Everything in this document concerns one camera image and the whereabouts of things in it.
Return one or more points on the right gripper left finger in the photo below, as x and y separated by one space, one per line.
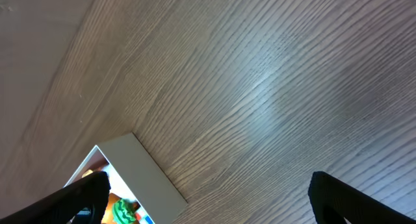
83 201

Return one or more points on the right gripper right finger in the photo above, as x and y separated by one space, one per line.
333 201

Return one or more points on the white plush duck toy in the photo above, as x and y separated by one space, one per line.
117 185

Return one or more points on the green round plastic cap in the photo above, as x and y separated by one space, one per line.
124 212

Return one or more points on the colourful puzzle cube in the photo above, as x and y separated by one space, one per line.
143 217

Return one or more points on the orange plastic duck toy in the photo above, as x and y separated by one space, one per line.
108 217

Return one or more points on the white open cardboard box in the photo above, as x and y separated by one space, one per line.
153 190

